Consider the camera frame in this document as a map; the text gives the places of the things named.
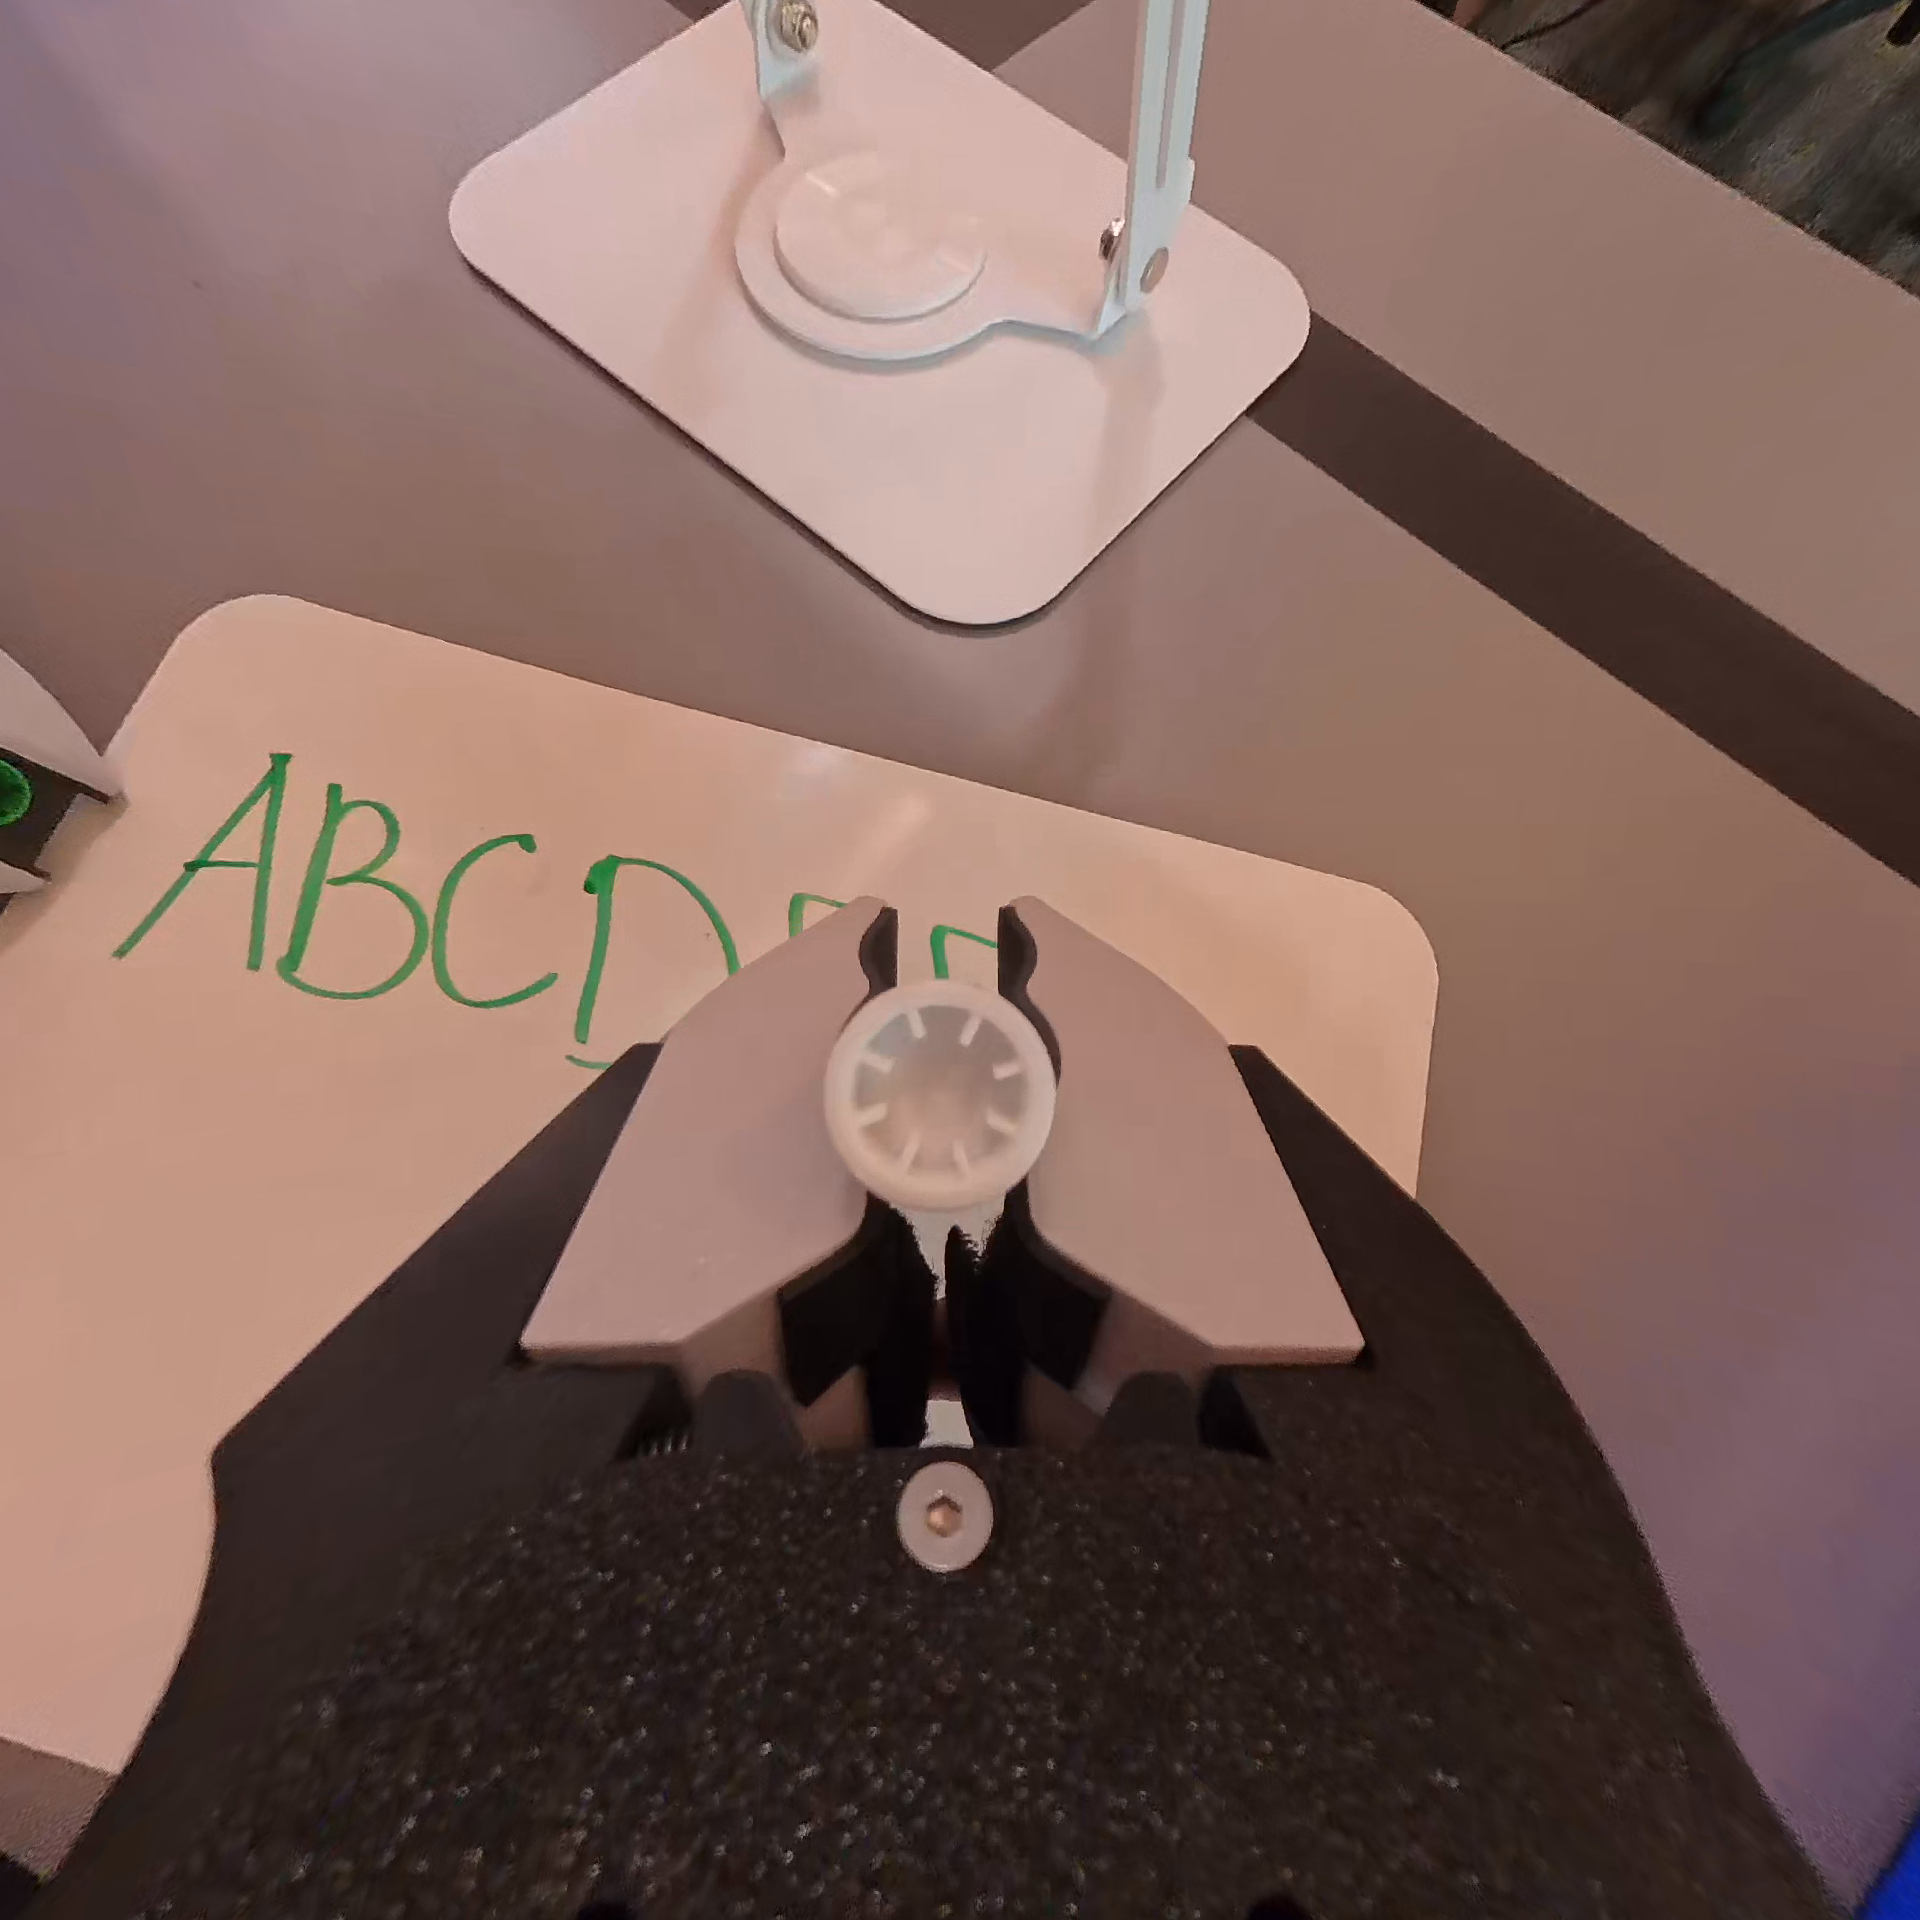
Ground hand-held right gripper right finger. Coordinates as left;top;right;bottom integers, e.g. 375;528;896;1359
957;893;1372;1444

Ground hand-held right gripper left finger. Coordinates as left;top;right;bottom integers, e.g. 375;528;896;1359
516;893;942;1444

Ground green dry erase marker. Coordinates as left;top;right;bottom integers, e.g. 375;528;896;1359
823;980;1063;1216

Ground white whiteboard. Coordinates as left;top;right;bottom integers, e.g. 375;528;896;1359
0;591;1443;1780

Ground white metal desk stand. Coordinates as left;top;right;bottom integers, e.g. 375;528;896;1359
447;0;1313;628

